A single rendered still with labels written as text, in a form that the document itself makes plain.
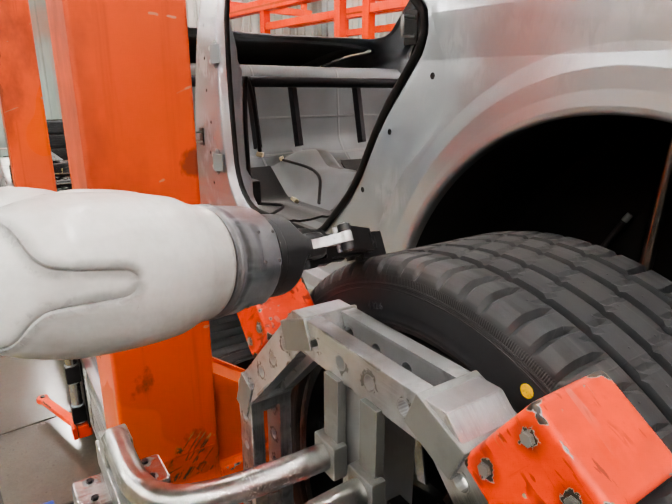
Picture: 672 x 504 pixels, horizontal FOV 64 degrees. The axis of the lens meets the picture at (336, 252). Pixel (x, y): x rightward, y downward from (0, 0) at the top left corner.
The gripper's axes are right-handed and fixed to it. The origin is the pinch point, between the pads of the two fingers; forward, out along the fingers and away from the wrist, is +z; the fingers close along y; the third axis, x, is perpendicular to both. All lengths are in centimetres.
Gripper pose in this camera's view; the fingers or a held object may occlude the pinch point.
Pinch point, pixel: (364, 245)
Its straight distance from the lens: 63.0
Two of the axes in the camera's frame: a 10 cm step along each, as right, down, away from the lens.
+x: -2.4, -9.7, 0.9
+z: 5.4, -0.6, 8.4
